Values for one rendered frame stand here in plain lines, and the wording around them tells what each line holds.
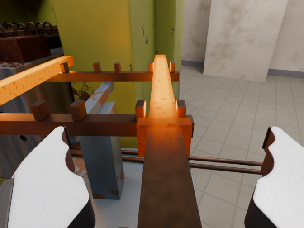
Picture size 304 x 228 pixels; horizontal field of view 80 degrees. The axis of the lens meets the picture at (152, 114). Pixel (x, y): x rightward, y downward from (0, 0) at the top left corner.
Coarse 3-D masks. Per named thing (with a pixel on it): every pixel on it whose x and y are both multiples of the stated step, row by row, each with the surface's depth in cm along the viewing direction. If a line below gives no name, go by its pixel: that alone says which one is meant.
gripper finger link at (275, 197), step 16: (272, 128) 11; (272, 144) 10; (288, 144) 10; (272, 160) 9; (288, 160) 8; (272, 176) 8; (288, 176) 8; (256, 192) 7; (272, 192) 7; (288, 192) 7; (256, 208) 6; (272, 208) 6; (288, 208) 6; (256, 224) 7; (272, 224) 6; (288, 224) 6
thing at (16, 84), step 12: (60, 60) 42; (72, 60) 47; (24, 72) 33; (36, 72) 33; (48, 72) 37; (0, 84) 27; (12, 84) 28; (24, 84) 30; (36, 84) 33; (0, 96) 26; (12, 96) 28
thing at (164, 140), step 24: (168, 72) 31; (168, 96) 22; (144, 120) 16; (168, 120) 16; (144, 144) 16; (168, 144) 13; (144, 168) 11; (168, 168) 11; (144, 192) 9; (168, 192) 9; (192, 192) 9; (144, 216) 8; (168, 216) 8; (192, 216) 8
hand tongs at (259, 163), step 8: (72, 144) 57; (72, 152) 53; (80, 152) 53; (128, 152) 53; (136, 152) 53; (128, 160) 51; (136, 160) 50; (200, 160) 50; (208, 160) 50; (216, 160) 50; (224, 160) 49; (232, 160) 49; (240, 160) 49; (200, 168) 48; (208, 168) 47; (216, 168) 47; (224, 168) 47; (232, 168) 47; (240, 168) 46
